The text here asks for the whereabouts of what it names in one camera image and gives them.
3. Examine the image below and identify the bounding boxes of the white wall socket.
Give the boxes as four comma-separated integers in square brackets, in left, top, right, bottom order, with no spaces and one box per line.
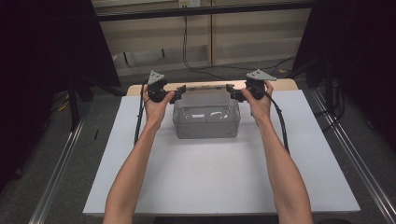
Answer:
[178,0,202,9]

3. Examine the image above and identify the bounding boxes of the black cable on wall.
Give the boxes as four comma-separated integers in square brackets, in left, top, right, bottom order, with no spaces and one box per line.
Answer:
[181,15,297,80]

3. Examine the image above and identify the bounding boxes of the light wooden table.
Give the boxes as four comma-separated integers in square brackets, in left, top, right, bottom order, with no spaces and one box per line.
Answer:
[126,77,299,97]

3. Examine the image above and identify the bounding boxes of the black metal crossbar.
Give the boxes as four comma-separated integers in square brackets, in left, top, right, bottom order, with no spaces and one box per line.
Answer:
[96,1,316,22]

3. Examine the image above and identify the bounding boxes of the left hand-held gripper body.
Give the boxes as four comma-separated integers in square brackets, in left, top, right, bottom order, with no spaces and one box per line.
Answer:
[147,70,181,105]

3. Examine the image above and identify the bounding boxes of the hand-held gripper black cable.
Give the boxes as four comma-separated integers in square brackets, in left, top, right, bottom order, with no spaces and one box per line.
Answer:
[262,90,291,156]
[133,77,151,147]

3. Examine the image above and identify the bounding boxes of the black metal stand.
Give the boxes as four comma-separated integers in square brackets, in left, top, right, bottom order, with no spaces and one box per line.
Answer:
[67,74,94,132]

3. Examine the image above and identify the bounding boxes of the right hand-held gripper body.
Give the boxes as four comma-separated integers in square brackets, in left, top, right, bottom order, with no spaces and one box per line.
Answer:
[233,69,277,101]

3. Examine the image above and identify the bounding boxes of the black curtain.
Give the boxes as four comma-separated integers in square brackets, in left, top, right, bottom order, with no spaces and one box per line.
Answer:
[0,0,121,190]
[292,0,396,152]

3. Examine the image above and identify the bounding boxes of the person's right hand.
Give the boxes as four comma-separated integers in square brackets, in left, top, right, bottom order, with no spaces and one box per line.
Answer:
[240,80,275,126]

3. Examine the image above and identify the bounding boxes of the white board sheet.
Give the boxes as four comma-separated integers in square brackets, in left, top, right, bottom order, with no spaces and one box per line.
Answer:
[82,89,361,217]

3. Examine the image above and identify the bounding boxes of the person's left hand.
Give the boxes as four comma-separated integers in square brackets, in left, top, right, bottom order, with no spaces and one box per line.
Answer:
[142,85,177,126]

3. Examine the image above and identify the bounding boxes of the grey plastic storage box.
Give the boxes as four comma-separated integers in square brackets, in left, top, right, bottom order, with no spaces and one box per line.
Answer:
[172,98,242,140]

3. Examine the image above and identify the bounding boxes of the left hand-held gripper black cable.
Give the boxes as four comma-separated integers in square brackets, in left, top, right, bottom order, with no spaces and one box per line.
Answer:
[133,77,151,147]

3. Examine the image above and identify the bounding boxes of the right hand-held gripper black cable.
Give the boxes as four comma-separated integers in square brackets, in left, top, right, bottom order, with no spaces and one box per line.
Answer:
[262,90,291,156]

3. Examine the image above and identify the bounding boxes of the metal floor rail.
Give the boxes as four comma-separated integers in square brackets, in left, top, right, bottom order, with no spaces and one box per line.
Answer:
[28,116,88,224]
[311,88,396,224]

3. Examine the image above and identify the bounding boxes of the clear plastic box lid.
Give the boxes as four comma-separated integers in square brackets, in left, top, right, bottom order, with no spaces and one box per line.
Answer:
[179,82,235,109]

